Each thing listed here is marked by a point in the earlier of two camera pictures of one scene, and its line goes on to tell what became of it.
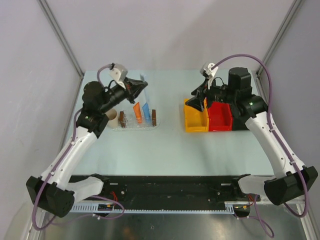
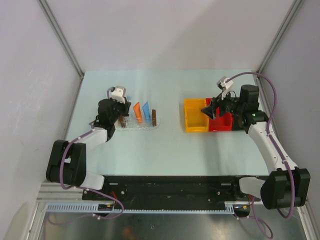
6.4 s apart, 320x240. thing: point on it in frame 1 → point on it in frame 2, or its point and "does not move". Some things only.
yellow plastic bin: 196,120 does not move
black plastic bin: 239,117 does not move
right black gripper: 197,101 → 216,102
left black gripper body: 129,92 → 118,110
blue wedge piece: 146,110 does not move
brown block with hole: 121,119 does not move
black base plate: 171,189 does not move
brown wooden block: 154,119 does not move
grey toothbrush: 145,84 → 129,99
